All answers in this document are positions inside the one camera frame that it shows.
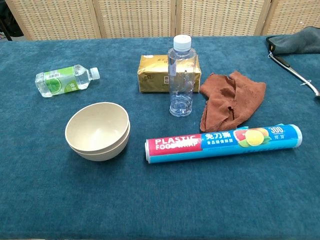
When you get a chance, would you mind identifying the green label water bottle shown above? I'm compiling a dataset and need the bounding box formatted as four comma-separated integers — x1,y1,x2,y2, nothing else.
34,64,101,99

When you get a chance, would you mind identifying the gold tissue pack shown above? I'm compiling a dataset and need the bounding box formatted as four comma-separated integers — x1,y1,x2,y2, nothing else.
137,54,202,94

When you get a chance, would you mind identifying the beige bowl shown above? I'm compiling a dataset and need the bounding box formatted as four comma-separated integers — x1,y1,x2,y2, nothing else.
64,101,130,152
68,121,131,162

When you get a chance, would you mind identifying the steel ladle black handle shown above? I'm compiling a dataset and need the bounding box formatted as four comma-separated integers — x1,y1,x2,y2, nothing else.
268,53,320,97

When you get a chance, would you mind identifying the brown rag cloth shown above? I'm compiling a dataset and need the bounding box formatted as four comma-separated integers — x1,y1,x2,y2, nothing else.
199,70,267,133

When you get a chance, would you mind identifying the clear bottle white cap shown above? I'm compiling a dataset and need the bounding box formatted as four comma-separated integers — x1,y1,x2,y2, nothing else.
167,34,198,118

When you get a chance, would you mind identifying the woven folding screen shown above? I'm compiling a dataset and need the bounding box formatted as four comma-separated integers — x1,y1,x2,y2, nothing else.
4,0,320,41

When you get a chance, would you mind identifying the blue table cloth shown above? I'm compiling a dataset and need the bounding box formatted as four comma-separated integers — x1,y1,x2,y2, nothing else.
0,34,320,240

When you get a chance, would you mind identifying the plastic food wrap roll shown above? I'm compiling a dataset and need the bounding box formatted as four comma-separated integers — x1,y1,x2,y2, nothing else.
144,122,303,165

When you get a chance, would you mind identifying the black tripod stand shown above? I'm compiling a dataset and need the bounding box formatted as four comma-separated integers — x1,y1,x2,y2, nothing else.
0,17,13,42

